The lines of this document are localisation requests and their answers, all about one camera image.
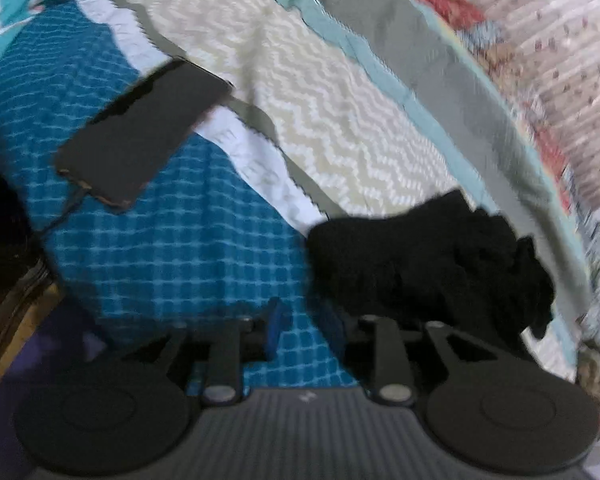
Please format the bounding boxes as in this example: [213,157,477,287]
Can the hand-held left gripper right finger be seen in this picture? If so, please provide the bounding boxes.
[329,309,507,406]

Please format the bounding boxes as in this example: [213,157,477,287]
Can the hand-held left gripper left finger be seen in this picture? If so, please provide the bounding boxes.
[124,297,294,407]

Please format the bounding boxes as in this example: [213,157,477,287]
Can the black pants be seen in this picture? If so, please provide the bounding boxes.
[306,189,556,356]

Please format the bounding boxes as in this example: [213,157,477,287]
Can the blue checked bed sheet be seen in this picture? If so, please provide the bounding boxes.
[0,0,366,392]

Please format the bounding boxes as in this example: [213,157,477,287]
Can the black smartphone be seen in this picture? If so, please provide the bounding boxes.
[54,58,235,215]

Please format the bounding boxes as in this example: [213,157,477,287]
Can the chevron grey teal striped blanket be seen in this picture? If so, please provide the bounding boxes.
[78,0,599,386]

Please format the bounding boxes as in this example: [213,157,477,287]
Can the red floral quilt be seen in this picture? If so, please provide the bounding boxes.
[395,0,600,426]

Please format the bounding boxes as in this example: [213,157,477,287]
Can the black charging cable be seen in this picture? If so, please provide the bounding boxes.
[39,185,90,235]

